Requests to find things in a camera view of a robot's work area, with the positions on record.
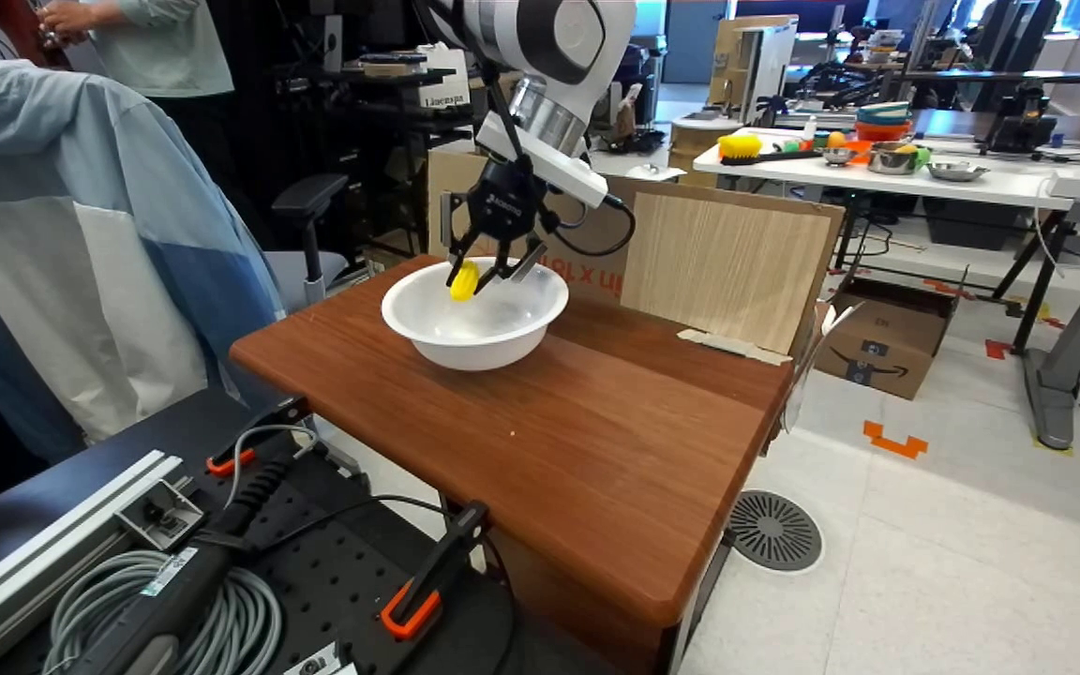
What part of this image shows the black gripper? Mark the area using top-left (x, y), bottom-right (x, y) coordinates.
top-left (443, 153), bottom-right (559, 296)

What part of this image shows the yellow banana toy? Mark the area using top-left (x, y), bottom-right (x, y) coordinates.
top-left (447, 258), bottom-right (488, 303)

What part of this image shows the white plastic basin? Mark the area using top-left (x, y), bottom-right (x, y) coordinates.
top-left (380, 253), bottom-right (575, 376)

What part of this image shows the grey office chair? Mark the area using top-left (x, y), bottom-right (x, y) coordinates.
top-left (265, 167), bottom-right (362, 312)

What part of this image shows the brown cardboard panel red print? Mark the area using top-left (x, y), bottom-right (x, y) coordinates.
top-left (423, 136), bottom-right (849, 369)

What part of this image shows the standing person pale shirt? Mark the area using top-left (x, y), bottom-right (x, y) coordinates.
top-left (30, 0), bottom-right (240, 106)

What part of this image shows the round floor drain grate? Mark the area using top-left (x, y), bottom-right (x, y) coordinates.
top-left (724, 487), bottom-right (827, 578)

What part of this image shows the cardboard box on floor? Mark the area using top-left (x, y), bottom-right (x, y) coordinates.
top-left (814, 274), bottom-right (968, 406)

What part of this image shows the orange teal stacked container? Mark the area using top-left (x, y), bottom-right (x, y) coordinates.
top-left (849, 111), bottom-right (923, 171)

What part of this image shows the robot operator person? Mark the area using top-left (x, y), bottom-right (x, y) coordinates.
top-left (0, 51), bottom-right (290, 467)

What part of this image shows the grey bowl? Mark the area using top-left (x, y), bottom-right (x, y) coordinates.
top-left (928, 153), bottom-right (989, 186)

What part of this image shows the white background desk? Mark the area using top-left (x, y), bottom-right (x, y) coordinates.
top-left (692, 126), bottom-right (1080, 361)

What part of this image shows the grey metal stand base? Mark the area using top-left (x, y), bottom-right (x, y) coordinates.
top-left (1019, 202), bottom-right (1080, 454)

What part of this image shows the white wrist mount plate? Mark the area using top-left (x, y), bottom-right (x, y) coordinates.
top-left (472, 109), bottom-right (614, 208)

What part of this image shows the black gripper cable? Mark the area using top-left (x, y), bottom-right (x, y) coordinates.
top-left (547, 191), bottom-right (643, 261)

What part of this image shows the black clamp orange handle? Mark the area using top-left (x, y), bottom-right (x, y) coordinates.
top-left (203, 393), bottom-right (313, 479)
top-left (380, 503), bottom-right (497, 643)

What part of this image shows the black cylindrical tool handle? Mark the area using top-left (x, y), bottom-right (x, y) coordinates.
top-left (68, 454), bottom-right (302, 675)

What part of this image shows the grey coiled cable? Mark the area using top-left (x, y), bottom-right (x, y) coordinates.
top-left (40, 546), bottom-right (290, 675)

